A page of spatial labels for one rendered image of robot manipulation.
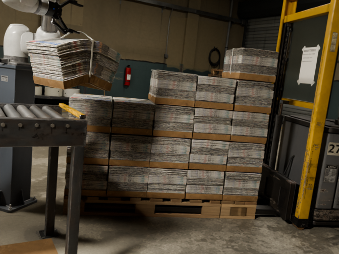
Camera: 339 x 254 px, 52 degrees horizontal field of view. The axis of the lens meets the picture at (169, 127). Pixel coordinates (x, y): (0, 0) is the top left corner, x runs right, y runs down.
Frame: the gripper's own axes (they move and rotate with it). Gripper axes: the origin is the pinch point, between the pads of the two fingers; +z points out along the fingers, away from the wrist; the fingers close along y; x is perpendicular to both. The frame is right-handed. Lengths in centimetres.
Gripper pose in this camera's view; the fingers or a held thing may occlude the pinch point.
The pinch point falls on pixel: (78, 18)
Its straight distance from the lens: 202.2
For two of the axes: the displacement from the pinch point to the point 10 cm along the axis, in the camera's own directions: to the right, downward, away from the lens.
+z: 6.1, 0.2, 7.9
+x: 7.7, 2.0, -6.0
